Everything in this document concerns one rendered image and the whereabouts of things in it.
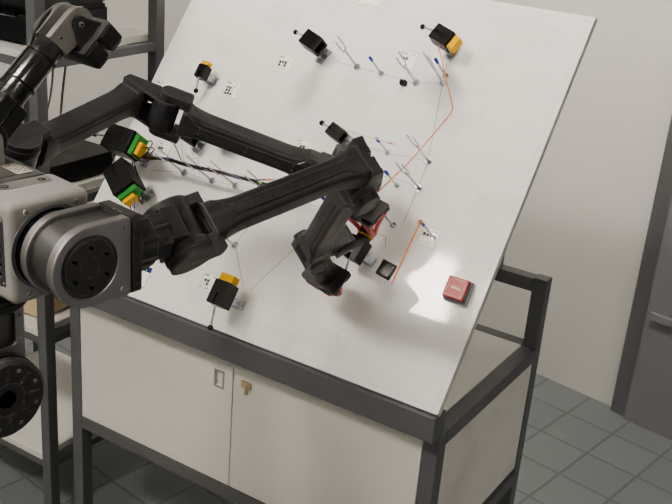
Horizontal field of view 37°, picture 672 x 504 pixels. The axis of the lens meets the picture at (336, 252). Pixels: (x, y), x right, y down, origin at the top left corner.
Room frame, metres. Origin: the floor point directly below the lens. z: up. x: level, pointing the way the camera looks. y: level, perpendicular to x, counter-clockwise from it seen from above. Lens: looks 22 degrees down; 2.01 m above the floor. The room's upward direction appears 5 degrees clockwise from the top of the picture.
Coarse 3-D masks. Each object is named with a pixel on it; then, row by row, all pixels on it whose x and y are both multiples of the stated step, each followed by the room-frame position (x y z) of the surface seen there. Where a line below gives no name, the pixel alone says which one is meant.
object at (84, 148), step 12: (84, 144) 2.89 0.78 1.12; (96, 144) 2.90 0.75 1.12; (60, 156) 2.75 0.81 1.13; (72, 156) 2.76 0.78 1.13; (84, 156) 2.77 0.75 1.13; (96, 156) 2.80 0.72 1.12; (108, 156) 2.84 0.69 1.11; (60, 168) 2.68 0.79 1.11; (72, 168) 2.72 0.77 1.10; (84, 168) 2.75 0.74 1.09; (96, 168) 2.80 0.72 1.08; (72, 180) 2.71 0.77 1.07
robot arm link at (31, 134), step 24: (120, 96) 2.02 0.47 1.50; (144, 96) 2.09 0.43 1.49; (72, 120) 1.88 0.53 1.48; (96, 120) 1.92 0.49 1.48; (120, 120) 2.01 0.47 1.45; (144, 120) 2.06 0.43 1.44; (168, 120) 2.05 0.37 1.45; (24, 144) 1.72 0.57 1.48; (48, 144) 1.78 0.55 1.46; (72, 144) 1.87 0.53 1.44
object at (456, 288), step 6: (450, 276) 2.10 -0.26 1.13; (450, 282) 2.09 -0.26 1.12; (456, 282) 2.08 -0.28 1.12; (462, 282) 2.08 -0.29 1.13; (468, 282) 2.07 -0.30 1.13; (450, 288) 2.08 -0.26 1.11; (456, 288) 2.07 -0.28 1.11; (462, 288) 2.07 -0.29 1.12; (444, 294) 2.07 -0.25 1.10; (450, 294) 2.07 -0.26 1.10; (456, 294) 2.06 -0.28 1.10; (462, 294) 2.06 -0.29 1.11; (462, 300) 2.05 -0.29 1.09
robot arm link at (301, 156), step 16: (176, 96) 2.05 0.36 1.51; (192, 96) 2.07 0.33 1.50; (192, 112) 2.06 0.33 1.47; (176, 128) 2.09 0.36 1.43; (192, 128) 2.05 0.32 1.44; (208, 128) 2.05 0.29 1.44; (224, 128) 2.06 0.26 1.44; (240, 128) 2.08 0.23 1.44; (224, 144) 2.06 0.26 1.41; (240, 144) 2.05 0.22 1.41; (256, 144) 2.06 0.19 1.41; (272, 144) 2.08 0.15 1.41; (288, 144) 2.10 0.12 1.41; (256, 160) 2.07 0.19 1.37; (272, 160) 2.06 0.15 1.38; (288, 160) 2.06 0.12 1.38; (304, 160) 2.06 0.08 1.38; (320, 160) 2.08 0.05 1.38
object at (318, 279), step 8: (336, 264) 2.11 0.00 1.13; (304, 272) 2.12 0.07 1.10; (328, 272) 2.06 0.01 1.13; (336, 272) 2.09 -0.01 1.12; (344, 272) 2.09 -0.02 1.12; (312, 280) 2.10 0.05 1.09; (320, 280) 2.07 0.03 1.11; (328, 280) 2.07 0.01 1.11; (336, 280) 2.08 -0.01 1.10; (344, 280) 2.08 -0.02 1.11; (328, 288) 2.07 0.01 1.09; (336, 288) 2.07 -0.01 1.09
